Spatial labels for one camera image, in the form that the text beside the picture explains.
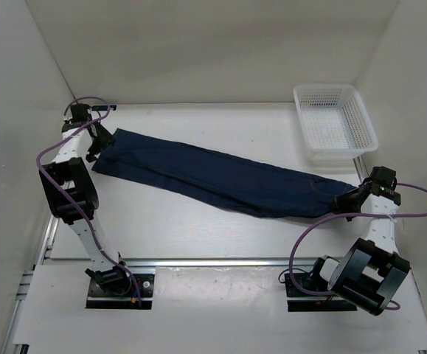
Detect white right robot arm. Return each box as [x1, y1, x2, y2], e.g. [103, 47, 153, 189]
[308, 167, 410, 316]

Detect aluminium front rail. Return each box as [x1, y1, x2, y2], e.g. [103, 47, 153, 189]
[39, 257, 317, 268]

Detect aluminium left side rail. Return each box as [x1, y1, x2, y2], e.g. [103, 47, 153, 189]
[34, 216, 58, 267]

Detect dark label sticker on table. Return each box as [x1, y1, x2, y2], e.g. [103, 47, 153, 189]
[91, 105, 118, 111]

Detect aluminium right side rail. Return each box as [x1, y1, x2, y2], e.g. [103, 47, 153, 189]
[353, 156, 369, 182]

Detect white perforated plastic basket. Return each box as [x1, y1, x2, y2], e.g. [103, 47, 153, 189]
[293, 84, 379, 164]

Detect aluminium rail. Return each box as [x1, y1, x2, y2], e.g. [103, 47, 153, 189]
[39, 257, 317, 268]
[34, 216, 58, 267]
[353, 156, 369, 182]

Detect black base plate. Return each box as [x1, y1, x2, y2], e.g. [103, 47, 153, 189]
[278, 271, 358, 313]
[85, 267, 155, 310]

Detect dark blue denim trousers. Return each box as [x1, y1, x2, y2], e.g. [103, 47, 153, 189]
[92, 129, 355, 218]

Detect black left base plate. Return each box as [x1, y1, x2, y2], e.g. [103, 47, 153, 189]
[85, 267, 155, 310]

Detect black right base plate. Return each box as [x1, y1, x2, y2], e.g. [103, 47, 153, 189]
[278, 271, 358, 313]

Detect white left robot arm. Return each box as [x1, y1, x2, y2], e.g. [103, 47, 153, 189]
[37, 101, 133, 296]

